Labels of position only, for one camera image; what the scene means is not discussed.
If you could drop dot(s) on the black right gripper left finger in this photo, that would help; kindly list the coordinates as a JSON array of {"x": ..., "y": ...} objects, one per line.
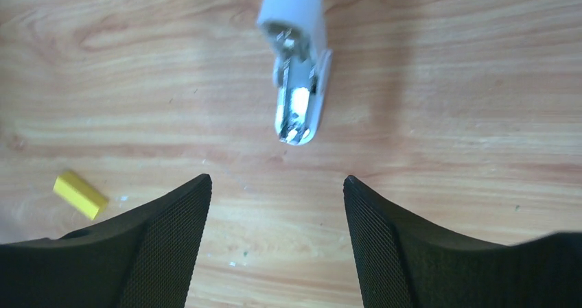
[{"x": 144, "y": 257}]

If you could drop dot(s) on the white stapler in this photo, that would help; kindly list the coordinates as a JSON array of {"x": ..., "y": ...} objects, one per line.
[{"x": 296, "y": 32}]

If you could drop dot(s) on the yellow rectangular block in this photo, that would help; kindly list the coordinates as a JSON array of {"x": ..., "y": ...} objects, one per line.
[{"x": 81, "y": 195}]

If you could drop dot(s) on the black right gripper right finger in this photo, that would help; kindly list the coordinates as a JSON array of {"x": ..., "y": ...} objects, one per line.
[{"x": 404, "y": 260}]

